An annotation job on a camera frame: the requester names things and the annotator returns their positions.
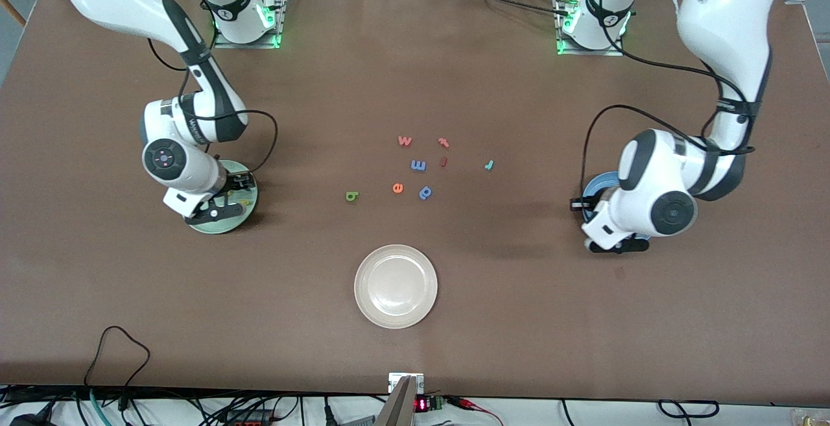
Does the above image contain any white marker tag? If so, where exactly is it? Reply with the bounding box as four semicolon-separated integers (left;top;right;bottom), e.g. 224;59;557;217
388;372;425;393

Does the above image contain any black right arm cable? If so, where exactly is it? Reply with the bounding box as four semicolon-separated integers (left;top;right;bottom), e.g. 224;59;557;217
148;0;279;174

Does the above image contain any green plate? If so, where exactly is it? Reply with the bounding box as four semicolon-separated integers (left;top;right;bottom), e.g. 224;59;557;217
185;160;259;235

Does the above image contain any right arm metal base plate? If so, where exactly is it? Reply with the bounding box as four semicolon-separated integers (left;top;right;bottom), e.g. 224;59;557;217
214;0;287;49

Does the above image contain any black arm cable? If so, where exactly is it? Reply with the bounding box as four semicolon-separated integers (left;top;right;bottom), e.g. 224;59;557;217
148;0;279;174
580;0;756;200

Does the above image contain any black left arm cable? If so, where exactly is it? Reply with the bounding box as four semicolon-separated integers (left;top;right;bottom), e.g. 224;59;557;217
580;0;756;200

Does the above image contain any black oval cable loop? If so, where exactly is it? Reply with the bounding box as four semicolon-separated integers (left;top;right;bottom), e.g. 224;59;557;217
658;399;720;418

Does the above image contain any blue plate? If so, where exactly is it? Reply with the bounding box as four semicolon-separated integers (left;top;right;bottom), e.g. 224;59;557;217
582;171;653;242

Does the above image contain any brass fitting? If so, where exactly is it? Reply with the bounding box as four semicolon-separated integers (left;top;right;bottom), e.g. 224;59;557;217
790;408;830;426

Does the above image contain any beige plate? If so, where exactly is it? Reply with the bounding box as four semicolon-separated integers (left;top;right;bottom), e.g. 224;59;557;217
354;244;438;329

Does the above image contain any looped thin black cable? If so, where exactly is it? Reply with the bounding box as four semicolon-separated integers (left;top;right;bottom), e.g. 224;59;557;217
84;325;151;410

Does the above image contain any brown stick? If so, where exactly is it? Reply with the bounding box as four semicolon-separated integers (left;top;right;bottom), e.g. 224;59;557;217
0;0;27;29

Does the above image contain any grey camera post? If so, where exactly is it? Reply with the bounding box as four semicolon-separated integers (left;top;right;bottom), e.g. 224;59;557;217
375;375;419;426

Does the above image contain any teal cable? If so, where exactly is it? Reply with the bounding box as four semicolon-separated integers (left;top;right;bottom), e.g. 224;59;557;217
89;388;108;426

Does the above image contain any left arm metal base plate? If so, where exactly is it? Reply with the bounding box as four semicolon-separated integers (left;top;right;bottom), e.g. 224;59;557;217
555;0;627;57

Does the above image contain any red clip lead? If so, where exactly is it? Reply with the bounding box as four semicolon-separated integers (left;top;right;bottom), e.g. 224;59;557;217
447;397;503;425

